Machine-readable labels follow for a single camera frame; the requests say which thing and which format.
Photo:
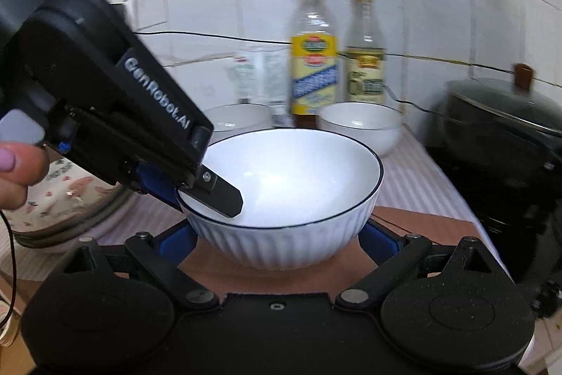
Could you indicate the white ribbed bowl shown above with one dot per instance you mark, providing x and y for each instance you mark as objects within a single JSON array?
[
  {"x": 360, "y": 124},
  {"x": 285, "y": 181},
  {"x": 239, "y": 116}
]

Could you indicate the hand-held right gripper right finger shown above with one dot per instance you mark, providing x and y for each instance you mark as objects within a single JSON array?
[{"x": 378, "y": 241}]

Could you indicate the black stove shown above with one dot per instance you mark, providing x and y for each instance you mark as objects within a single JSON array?
[{"x": 527, "y": 260}]

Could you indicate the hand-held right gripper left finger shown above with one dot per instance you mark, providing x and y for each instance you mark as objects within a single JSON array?
[{"x": 173, "y": 241}]

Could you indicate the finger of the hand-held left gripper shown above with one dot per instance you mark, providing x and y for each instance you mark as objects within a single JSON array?
[
  {"x": 221, "y": 197},
  {"x": 153, "y": 184}
]

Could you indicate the glass wok lid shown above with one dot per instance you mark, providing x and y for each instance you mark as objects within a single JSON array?
[{"x": 505, "y": 107}]

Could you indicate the vinegar bottle yellow cap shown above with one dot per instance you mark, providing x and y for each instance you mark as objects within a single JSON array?
[{"x": 365, "y": 63}]

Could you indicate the cooking wine bottle yellow label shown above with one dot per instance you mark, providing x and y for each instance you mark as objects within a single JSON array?
[{"x": 314, "y": 67}]

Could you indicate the striped brown tablecloth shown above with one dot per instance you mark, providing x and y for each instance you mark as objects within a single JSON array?
[{"x": 417, "y": 181}]

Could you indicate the person's left hand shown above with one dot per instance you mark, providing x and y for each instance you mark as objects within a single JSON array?
[{"x": 22, "y": 164}]

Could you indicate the pink bear print plate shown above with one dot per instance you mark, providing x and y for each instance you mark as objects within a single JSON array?
[{"x": 74, "y": 186}]

